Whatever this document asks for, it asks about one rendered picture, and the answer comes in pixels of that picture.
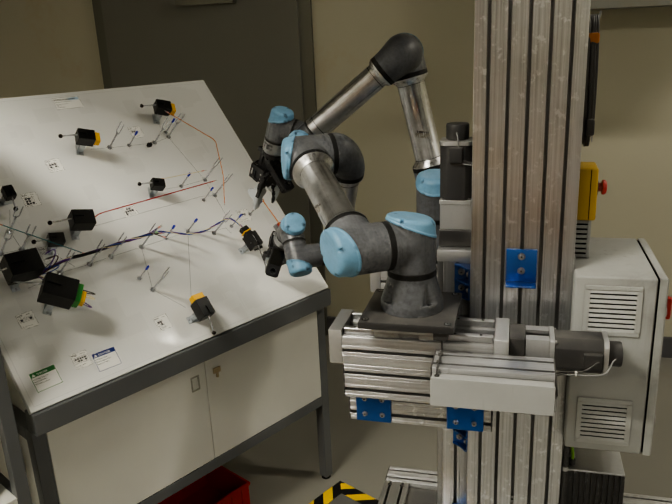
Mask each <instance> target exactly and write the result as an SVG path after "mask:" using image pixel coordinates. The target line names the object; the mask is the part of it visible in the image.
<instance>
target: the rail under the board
mask: <svg viewBox="0 0 672 504"><path fill-rule="evenodd" d="M329 305H331V291H330V289H328V288H327V289H324V290H322V291H320V292H317V293H315V294H313V295H310V296H308V297H306V298H303V299H301V300H299V301H296V302H294V303H292V304H289V305H287V306H284V307H282V308H280V309H277V310H275V311H273V312H270V313H268V314H266V315H263V316H261V317H259V318H256V319H254V320H252V321H249V322H247V323H244V324H242V325H240V326H237V327H235V328H233V329H230V330H228V331H226V332H223V333H221V334H219V335H216V336H214V337H212V338H209V339H207V340H205V341H202V342H200V343H197V344H195V345H193V346H190V347H188V348H186V349H183V350H181V351H179V352H176V353H174V354H172V355H169V356H167V357H165V358H162V359H160V360H157V361H155V362H153V363H150V364H148V365H146V366H143V367H141V368H139V369H136V370H134V371H132V372H129V373H127V374H125V375H122V376H120V377H118V378H115V379H113V380H110V381H108V382H106V383H103V384H101V385H99V386H96V387H94V388H92V389H89V390H87V391H85V392H82V393H80V394H78V395H75V396H73V397H70V398H68V399H66V400H63V401H61V402H59V403H56V404H54V405H52V406H49V407H47V408H45V409H42V410H40V411H38V412H35V413H33V414H31V415H29V413H28V411H27V409H26V410H25V416H26V421H27V426H28V430H29V431H30V432H31V433H33V434H34V435H35V436H37V437H39V436H41V435H43V434H46V433H48V432H50V431H52V430H54V429H57V428H59V427H61V426H63V425H66V424H68V423H70V422H72V421H74V420H77V419H79V418H81V417H83V416H85V415H88V414H90V413H92V412H94V411H96V410H99V409H101V408H103V407H105V406H108V405H110V404H112V403H114V402H116V401H119V400H121V399H123V398H125V397H127V396H130V395H132V394H134V393H136V392H139V391H141V390H143V389H145V388H147V387H150V386H152V385H154V384H156V383H158V382H161V381H163V380H165V379H167V378H169V377H172V376H174V375H176V374H178V373H181V372H183V371H185V370H187V369H189V368H192V367H194V366H196V365H198V364H200V363H203V362H205V361H207V360H209V359H211V358H214V357H216V356H218V355H220V354H223V353H225V352H227V351H229V350H231V349H234V348H236V347H238V346H240V345H242V344H245V343H247V342H249V341H251V340H253V339H256V338H258V337H260V336H262V335H265V334H267V333H269V332H271V331H273V330H276V329H278V328H280V327H282V326H284V325H287V324H289V323H291V322H293V321H295V320H298V319H300V318H302V317H304V316H307V315H309V314H311V313H313V312H315V311H318V310H320V309H322V308H324V307H326V306H329Z"/></svg>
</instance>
